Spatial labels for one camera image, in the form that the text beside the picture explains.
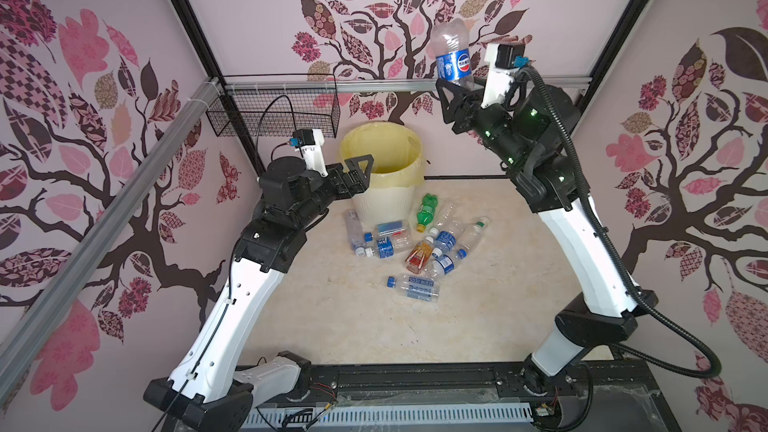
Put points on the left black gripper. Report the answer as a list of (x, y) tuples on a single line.
[(359, 182)]

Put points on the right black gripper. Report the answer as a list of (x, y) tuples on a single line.
[(466, 108)]

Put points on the clear slim bottle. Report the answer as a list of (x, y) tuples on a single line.
[(355, 233)]

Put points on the clear bottle blue label white cap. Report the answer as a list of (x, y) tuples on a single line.
[(387, 246)]

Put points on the small bottle blue label blue cap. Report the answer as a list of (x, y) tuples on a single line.
[(450, 44)]

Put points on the red yellow label bottle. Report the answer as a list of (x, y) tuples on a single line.
[(419, 255)]

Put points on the clear bottle green cap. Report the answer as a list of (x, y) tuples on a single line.
[(472, 235)]

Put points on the soda water labelled bottle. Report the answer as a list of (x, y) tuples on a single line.
[(414, 287)]

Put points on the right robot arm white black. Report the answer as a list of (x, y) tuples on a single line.
[(607, 309)]

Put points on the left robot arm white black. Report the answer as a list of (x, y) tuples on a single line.
[(207, 391)]

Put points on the yellow plastic bin liner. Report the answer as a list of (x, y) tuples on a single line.
[(397, 152)]

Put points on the white ribbed trash bin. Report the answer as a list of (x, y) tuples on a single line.
[(383, 205)]

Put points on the green bottle near bin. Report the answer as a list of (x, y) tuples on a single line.
[(426, 212)]

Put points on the bottle blue red label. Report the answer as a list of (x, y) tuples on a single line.
[(388, 229)]

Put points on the clear unlabelled crumpled bottle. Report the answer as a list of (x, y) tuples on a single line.
[(445, 213)]

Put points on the Pocari blue label bottle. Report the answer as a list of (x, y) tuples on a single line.
[(445, 236)]

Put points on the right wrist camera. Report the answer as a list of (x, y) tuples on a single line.
[(503, 60)]

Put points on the black wire mesh basket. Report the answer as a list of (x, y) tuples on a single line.
[(275, 105)]

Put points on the aluminium rail back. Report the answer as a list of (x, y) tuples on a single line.
[(408, 84)]

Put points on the aluminium rail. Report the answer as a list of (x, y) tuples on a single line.
[(30, 334), (408, 84)]

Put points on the white slotted cable duct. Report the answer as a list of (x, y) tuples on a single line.
[(387, 417)]

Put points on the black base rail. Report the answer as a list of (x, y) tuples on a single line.
[(601, 395)]

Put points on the aluminium rail left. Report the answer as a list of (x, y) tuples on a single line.
[(30, 334)]

